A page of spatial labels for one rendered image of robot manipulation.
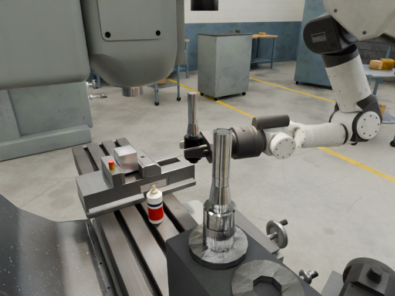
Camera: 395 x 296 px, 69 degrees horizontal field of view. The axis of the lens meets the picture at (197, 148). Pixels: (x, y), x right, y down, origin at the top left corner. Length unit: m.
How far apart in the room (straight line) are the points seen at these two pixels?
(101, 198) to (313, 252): 1.63
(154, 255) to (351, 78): 0.69
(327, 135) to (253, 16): 8.40
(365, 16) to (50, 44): 0.59
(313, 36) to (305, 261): 1.54
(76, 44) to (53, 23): 0.04
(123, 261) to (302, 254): 1.59
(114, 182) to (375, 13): 0.72
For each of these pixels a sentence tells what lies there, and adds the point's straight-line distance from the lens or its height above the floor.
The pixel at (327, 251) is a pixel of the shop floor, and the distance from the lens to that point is 2.23.
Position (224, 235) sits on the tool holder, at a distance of 0.42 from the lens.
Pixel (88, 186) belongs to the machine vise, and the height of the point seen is 1.01.
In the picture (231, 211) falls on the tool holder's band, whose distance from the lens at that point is 0.41.
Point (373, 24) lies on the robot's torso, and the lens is 0.72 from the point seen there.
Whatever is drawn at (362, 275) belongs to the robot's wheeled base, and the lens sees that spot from 1.25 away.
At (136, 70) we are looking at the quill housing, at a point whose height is 1.35.
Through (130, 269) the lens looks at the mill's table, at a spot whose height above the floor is 0.94.
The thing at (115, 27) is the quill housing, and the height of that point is 1.43.
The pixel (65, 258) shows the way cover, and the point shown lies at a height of 0.89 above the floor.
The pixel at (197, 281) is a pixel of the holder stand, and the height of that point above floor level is 1.12.
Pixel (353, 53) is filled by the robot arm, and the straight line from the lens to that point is 0.90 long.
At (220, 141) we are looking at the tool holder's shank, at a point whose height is 1.31.
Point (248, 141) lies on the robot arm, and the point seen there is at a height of 1.15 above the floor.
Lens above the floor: 1.45
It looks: 25 degrees down
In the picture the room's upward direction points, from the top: straight up
